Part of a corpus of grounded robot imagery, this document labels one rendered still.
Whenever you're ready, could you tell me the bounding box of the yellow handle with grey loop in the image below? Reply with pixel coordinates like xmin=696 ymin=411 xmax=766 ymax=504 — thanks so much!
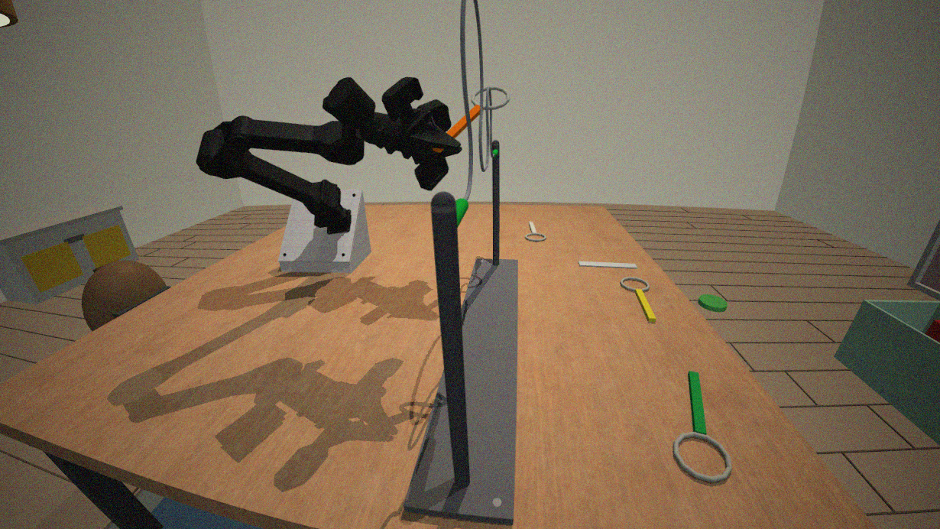
xmin=620 ymin=277 xmax=656 ymax=322

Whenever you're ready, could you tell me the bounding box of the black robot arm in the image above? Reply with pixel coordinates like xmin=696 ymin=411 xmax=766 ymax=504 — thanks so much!
xmin=196 ymin=77 xmax=388 ymax=234

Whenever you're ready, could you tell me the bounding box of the grey ring with orange handle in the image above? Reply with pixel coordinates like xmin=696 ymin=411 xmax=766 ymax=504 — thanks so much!
xmin=433 ymin=86 xmax=510 ymax=153

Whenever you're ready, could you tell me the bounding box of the grey ring with green handle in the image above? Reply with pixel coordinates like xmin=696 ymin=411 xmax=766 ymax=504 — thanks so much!
xmin=673 ymin=371 xmax=732 ymax=482

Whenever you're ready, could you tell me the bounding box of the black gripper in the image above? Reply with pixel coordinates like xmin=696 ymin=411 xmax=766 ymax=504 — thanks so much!
xmin=377 ymin=77 xmax=462 ymax=190

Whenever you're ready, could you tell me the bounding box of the white flat bar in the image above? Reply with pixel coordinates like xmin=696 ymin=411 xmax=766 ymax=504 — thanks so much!
xmin=579 ymin=261 xmax=637 ymax=269

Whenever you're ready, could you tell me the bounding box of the cream loop with flat handle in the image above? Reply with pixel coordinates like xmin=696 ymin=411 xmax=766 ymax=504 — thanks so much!
xmin=525 ymin=222 xmax=546 ymax=241

